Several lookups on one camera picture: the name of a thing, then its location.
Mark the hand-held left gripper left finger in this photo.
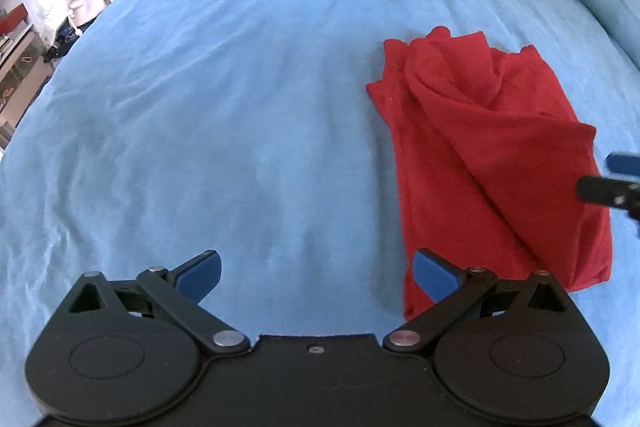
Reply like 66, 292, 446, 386
67, 249, 251, 355

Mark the red knit sweater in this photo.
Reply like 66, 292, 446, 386
366, 26, 613, 323

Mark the light blue bed sheet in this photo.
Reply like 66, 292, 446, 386
0, 0, 640, 413

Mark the red box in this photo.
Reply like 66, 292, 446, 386
0, 4, 27, 35

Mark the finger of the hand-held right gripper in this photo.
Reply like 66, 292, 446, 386
605, 151, 640, 178
576, 174, 640, 224

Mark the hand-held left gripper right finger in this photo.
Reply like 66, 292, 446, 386
382, 248, 576, 350

